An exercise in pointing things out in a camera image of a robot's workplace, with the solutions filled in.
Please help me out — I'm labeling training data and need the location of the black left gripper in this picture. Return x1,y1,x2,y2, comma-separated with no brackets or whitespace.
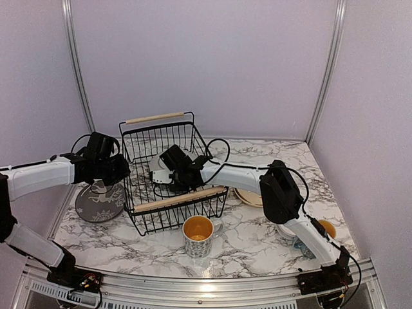
96,153,131,186

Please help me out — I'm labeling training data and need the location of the black wire dish rack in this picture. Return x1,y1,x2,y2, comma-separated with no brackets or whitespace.
118,111,228,236

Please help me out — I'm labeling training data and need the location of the red teal floral plate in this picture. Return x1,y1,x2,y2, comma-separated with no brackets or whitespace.
149,146,196,181

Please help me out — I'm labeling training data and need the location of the grey reindeer plate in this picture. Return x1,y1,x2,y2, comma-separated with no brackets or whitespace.
75,180,126,223

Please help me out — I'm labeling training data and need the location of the cream gold rimmed plate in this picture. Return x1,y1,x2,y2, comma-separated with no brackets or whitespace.
234,188,263,208

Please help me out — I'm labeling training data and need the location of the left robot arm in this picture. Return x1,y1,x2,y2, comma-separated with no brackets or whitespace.
1,131,130,286

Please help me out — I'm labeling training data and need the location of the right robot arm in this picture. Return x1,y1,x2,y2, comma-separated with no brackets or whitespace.
151,145,350,288

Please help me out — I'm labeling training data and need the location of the patterned mug yellow inside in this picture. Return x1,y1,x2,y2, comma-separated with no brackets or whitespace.
182,216,225,258

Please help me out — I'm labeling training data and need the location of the white bowl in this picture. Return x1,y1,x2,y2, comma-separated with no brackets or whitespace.
276,225,296,241

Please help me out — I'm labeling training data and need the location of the blue mug yellow inside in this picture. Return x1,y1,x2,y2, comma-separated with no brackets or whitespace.
292,220,337,259

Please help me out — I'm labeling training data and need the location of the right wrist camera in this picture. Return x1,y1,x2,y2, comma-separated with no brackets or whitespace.
151,169,173,184

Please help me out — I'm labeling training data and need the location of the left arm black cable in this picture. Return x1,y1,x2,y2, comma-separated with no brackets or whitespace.
69,133,93,155

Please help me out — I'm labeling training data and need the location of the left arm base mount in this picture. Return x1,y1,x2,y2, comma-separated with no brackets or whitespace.
47,268,103,294

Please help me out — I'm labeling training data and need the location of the front aluminium rail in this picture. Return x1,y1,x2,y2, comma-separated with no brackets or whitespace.
9,263,387,309

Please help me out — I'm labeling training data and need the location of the left aluminium frame post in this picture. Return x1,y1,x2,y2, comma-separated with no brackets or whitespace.
61,0,95,133

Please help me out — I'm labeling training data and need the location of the aluminium frame post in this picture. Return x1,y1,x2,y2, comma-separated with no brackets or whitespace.
61,0,95,133
305,0,347,145

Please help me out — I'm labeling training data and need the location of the right aluminium frame post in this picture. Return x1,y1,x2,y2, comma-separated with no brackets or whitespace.
305,0,347,145

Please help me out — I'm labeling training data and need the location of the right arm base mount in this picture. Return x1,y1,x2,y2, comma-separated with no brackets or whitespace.
297,270,353,295

